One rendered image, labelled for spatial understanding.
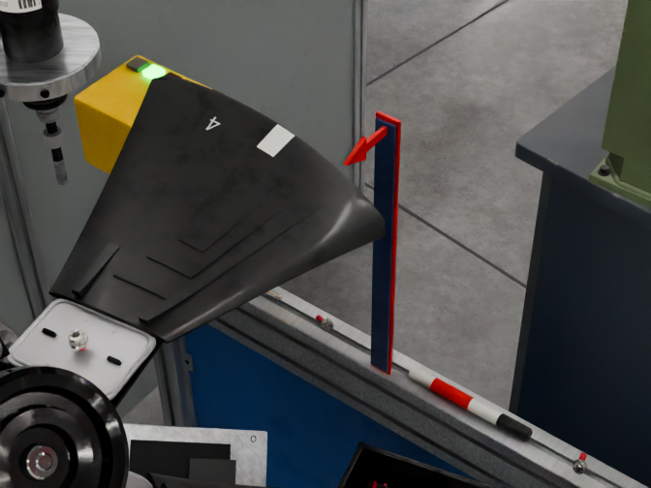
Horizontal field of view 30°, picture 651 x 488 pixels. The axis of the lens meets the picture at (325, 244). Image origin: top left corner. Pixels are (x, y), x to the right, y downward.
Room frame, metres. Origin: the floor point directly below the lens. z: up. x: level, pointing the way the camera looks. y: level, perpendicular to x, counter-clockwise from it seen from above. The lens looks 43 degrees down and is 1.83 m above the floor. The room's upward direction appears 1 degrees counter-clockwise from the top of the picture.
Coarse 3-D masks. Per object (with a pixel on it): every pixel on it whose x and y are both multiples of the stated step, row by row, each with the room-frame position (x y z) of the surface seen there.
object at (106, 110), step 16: (112, 80) 1.06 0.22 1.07; (128, 80) 1.06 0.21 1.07; (144, 80) 1.06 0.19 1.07; (192, 80) 1.06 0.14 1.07; (80, 96) 1.03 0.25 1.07; (96, 96) 1.03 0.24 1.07; (112, 96) 1.03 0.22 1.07; (128, 96) 1.03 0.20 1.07; (80, 112) 1.03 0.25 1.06; (96, 112) 1.01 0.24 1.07; (112, 112) 1.00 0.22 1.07; (128, 112) 1.00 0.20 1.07; (80, 128) 1.03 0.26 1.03; (96, 128) 1.01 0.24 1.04; (112, 128) 1.00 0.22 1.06; (128, 128) 0.98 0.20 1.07; (96, 144) 1.02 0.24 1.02; (112, 144) 1.00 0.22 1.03; (96, 160) 1.02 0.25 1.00; (112, 160) 1.00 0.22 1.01
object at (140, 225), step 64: (192, 128) 0.77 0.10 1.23; (256, 128) 0.78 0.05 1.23; (128, 192) 0.70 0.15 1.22; (192, 192) 0.70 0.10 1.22; (256, 192) 0.71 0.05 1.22; (320, 192) 0.72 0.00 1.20; (128, 256) 0.64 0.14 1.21; (192, 256) 0.64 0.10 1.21; (256, 256) 0.65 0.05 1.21; (320, 256) 0.66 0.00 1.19; (128, 320) 0.58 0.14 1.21; (192, 320) 0.58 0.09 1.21
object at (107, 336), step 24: (48, 312) 0.60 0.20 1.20; (72, 312) 0.60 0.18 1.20; (96, 312) 0.59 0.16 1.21; (24, 336) 0.57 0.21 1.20; (48, 336) 0.57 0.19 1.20; (96, 336) 0.57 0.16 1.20; (120, 336) 0.57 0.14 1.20; (144, 336) 0.57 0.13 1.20; (24, 360) 0.55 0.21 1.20; (48, 360) 0.55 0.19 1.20; (72, 360) 0.55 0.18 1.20; (96, 360) 0.55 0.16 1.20; (120, 360) 0.55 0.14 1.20; (96, 384) 0.53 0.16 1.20; (120, 384) 0.53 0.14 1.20
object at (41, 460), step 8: (32, 448) 0.46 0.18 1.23; (40, 448) 0.46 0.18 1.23; (48, 448) 0.46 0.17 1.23; (32, 456) 0.45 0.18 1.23; (40, 456) 0.45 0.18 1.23; (48, 456) 0.45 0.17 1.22; (56, 456) 0.46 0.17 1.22; (32, 464) 0.45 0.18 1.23; (40, 464) 0.45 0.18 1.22; (48, 464) 0.45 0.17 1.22; (56, 464) 0.45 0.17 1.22; (32, 472) 0.44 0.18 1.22; (40, 472) 0.45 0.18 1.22; (48, 472) 0.45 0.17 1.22
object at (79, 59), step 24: (72, 24) 0.58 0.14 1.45; (0, 48) 0.56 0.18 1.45; (72, 48) 0.56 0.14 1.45; (96, 48) 0.56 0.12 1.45; (0, 72) 0.53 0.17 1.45; (24, 72) 0.53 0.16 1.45; (48, 72) 0.53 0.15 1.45; (72, 72) 0.53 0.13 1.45; (96, 72) 0.55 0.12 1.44; (0, 96) 0.52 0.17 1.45; (24, 96) 0.52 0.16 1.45; (48, 96) 0.52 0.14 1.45
